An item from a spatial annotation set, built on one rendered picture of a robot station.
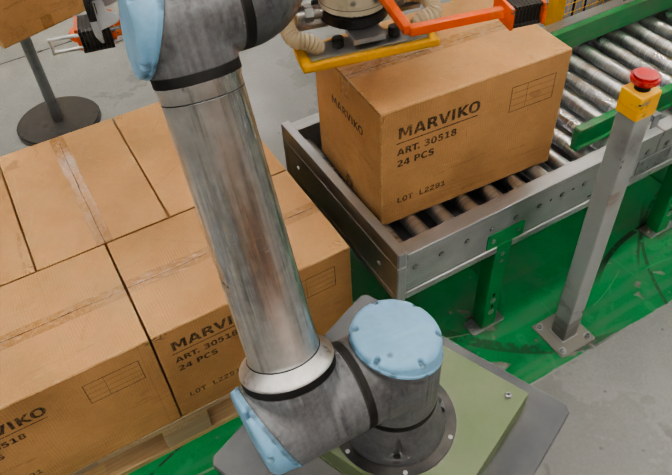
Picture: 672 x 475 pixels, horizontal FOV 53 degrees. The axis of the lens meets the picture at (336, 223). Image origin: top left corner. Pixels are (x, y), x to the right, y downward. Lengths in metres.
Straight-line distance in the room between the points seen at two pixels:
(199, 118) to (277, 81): 2.74
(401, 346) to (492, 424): 0.32
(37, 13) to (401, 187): 1.73
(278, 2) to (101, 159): 1.59
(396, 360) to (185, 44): 0.55
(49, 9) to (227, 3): 2.25
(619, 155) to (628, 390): 0.86
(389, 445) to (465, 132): 0.98
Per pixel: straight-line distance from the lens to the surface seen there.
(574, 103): 2.52
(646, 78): 1.77
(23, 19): 3.02
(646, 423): 2.37
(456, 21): 1.53
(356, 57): 1.63
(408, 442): 1.22
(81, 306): 1.96
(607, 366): 2.45
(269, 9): 0.87
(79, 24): 1.64
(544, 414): 1.42
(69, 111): 3.64
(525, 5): 1.56
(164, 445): 2.26
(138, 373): 1.91
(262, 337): 0.97
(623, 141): 1.86
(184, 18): 0.83
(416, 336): 1.08
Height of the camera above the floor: 1.96
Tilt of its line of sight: 45 degrees down
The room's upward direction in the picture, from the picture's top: 4 degrees counter-clockwise
